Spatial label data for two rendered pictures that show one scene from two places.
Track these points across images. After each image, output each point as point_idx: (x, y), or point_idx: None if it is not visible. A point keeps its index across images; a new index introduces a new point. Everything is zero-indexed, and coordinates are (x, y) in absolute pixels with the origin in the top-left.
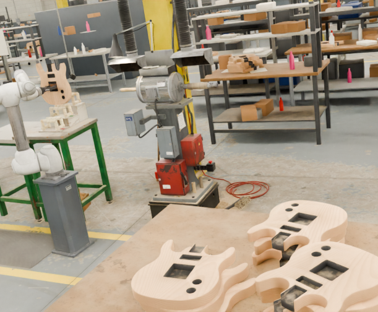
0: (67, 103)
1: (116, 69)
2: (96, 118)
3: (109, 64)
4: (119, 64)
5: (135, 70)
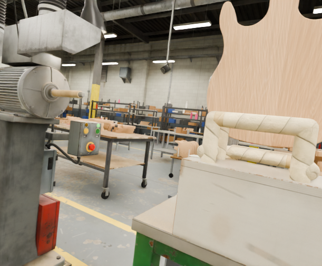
0: (290, 178)
1: (79, 45)
2: (136, 217)
3: (102, 38)
4: (67, 28)
5: (36, 51)
